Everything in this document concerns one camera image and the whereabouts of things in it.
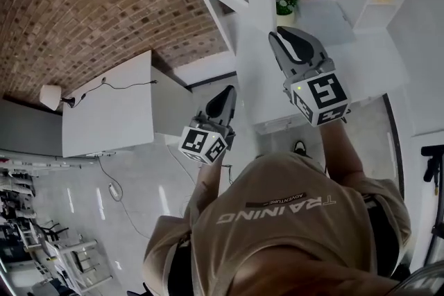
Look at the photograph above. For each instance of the grey low cabinet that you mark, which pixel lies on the grey low cabinet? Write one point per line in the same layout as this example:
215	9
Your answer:
29	128

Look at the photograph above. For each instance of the white power strip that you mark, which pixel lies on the white power strip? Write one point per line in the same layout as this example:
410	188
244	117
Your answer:
114	192

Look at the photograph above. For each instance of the white shade table lamp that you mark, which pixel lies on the white shade table lamp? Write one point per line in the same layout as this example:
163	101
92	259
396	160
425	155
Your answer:
52	97

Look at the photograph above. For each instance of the black stand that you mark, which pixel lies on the black stand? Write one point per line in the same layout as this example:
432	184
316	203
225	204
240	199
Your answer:
433	166

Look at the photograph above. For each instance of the person's beige shirt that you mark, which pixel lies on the person's beige shirt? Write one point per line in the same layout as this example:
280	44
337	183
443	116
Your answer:
277	228

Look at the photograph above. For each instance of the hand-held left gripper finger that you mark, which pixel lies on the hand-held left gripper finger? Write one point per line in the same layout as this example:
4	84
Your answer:
232	107
218	104

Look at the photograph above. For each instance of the person's black shoe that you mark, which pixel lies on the person's black shoe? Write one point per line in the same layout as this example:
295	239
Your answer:
300	148

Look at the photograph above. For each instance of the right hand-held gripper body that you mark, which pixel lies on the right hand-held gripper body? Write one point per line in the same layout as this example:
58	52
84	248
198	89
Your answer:
320	97

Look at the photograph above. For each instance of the white base cabinet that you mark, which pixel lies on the white base cabinet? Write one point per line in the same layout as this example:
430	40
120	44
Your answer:
322	79

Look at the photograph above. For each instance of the person's right forearm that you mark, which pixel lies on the person's right forearm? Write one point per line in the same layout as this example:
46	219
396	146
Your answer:
343	152

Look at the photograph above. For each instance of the potted green plant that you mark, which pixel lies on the potted green plant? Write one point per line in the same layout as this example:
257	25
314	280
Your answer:
286	6

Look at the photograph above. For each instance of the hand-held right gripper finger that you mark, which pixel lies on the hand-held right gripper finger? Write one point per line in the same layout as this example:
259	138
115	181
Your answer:
281	57
301	45

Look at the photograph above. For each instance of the grey mat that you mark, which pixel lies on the grey mat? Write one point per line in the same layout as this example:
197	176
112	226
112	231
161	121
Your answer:
324	22

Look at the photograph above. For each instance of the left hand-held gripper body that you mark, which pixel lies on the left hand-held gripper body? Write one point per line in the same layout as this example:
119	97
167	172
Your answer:
203	145

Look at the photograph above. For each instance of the person's left forearm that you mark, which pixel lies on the person's left forearm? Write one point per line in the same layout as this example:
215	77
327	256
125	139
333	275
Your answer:
211	180

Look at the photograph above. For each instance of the white table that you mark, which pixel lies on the white table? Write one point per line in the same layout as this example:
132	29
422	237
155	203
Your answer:
107	107

